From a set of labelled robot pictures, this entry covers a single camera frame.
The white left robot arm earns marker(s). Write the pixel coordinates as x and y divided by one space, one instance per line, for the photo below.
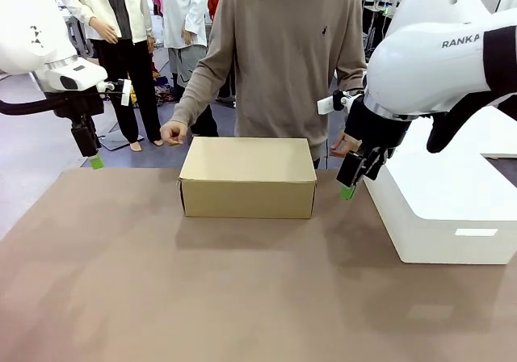
28 26

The mannequin white shirt grey shorts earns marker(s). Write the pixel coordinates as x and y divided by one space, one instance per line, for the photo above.
182 14

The person left hand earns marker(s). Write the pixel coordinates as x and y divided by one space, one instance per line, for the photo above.
345 146

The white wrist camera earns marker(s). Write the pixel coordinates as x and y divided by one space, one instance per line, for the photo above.
125 91
329 104

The brown cardboard shoe box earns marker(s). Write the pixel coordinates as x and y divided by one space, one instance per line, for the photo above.
246 176

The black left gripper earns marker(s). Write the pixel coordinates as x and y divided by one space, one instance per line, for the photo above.
76 105

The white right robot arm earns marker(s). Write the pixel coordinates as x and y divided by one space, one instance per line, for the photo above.
424 55

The person right forearm beige sleeve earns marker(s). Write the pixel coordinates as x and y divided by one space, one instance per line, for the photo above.
198 95

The person left forearm beige sleeve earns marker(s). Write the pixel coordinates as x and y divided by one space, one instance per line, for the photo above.
351 79

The white plastic bin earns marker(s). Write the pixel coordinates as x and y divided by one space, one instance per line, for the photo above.
444 200

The person torso beige sweater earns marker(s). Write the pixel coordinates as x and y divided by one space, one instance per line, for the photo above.
282 55

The colourful clothes pile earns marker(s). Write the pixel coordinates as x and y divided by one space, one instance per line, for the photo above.
163 91

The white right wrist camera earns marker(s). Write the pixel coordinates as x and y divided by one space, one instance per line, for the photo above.
329 104

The grey mannequin base plate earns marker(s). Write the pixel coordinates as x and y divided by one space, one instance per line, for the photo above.
117 141

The person right hand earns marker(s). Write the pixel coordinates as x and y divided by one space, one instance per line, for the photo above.
173 133

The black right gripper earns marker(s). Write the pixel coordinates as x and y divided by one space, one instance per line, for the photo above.
375 131

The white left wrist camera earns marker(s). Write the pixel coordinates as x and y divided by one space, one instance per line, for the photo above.
125 91

